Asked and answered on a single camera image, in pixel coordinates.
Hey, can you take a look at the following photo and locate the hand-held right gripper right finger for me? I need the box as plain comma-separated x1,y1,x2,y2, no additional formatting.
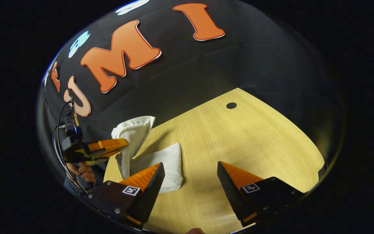
217,161,304,227

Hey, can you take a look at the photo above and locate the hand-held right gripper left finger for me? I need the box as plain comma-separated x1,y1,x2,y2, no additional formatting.
88,162,166,229

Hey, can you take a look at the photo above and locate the black backdrop cloth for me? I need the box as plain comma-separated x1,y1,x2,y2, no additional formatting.
38,0,346,182

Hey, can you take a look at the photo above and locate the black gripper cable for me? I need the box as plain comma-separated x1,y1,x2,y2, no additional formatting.
53,101,88,193

